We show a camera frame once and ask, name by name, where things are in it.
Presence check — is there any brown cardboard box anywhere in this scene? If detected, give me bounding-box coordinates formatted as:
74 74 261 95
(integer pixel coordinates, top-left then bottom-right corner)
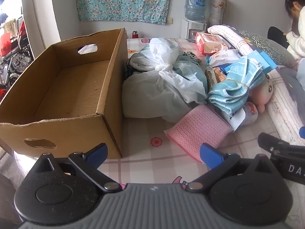
0 28 128 159

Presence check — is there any gold tissue pack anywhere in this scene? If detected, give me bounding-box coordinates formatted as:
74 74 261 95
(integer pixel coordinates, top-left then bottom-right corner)
205 65 218 91

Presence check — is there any white striped folded blanket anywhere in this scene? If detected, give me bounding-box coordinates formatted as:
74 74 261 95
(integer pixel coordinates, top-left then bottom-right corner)
207 24 262 60

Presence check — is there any blue face masks bundle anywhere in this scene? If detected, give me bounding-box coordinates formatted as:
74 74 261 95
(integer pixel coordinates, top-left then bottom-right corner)
245 58 265 90

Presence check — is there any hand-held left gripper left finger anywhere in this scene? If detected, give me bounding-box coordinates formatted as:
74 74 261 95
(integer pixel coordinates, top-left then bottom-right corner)
33 143 122 194

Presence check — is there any pink plush toy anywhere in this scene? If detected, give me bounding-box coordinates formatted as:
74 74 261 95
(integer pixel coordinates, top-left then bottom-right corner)
245 73 274 114

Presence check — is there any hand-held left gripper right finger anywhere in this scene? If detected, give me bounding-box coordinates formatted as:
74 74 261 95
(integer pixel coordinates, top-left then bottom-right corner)
185 143 274 193

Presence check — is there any light blue packet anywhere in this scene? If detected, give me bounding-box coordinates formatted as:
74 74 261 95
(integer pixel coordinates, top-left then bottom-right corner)
248 51 278 73

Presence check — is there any green patterned scrunchie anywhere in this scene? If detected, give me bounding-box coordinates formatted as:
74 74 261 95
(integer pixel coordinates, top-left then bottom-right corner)
185 51 203 65

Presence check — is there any teal floral wall cloth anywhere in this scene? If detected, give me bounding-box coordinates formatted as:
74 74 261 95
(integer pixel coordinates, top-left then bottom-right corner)
76 0 180 25

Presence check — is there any grey floral pillow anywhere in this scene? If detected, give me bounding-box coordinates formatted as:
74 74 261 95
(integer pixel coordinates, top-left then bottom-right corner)
238 30 297 71

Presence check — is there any printed roll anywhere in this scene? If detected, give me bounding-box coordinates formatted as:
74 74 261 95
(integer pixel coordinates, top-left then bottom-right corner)
209 0 227 27

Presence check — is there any orange striped soft cloth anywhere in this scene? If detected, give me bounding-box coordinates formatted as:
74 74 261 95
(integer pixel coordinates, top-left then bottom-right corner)
214 67 226 83

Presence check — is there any red plastic bag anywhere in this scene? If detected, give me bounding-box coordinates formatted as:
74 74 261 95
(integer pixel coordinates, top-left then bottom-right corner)
0 32 12 55

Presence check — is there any pink wet wipes pack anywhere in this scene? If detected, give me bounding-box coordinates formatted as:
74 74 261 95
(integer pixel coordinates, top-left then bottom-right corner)
195 32 229 55

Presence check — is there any white plastic bag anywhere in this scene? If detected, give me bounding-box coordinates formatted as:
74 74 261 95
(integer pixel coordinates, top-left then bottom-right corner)
123 38 209 123

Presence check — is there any white printed quilt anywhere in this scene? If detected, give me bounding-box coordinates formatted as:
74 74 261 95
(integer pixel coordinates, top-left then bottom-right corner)
266 65 305 146

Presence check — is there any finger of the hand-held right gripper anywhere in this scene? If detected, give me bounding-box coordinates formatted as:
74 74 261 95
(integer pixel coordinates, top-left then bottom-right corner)
258 132 305 154

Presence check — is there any light blue towel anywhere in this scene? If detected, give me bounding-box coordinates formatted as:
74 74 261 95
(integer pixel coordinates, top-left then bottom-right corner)
208 58 253 114

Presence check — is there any blue water jug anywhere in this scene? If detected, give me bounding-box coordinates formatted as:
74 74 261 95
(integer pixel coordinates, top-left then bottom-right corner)
185 0 206 24

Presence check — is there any pink bubble wrap pouch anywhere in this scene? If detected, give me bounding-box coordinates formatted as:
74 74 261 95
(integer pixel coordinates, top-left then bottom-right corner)
164 104 233 164

